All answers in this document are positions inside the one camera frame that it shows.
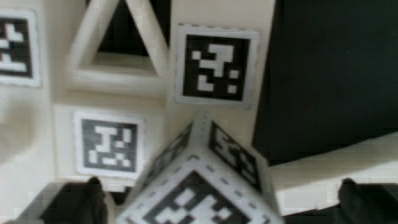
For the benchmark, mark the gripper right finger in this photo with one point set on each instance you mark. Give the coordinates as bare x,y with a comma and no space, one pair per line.
369,202

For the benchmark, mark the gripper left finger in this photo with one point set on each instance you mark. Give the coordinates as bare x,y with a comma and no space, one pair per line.
68,204

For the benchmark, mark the white tagged cube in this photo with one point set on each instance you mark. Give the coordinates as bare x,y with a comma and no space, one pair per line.
207,186

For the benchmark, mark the white chair back frame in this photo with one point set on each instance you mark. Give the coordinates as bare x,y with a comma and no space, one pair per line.
113,85

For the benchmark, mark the white U-shaped fence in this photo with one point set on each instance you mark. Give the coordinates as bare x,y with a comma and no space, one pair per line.
308,178

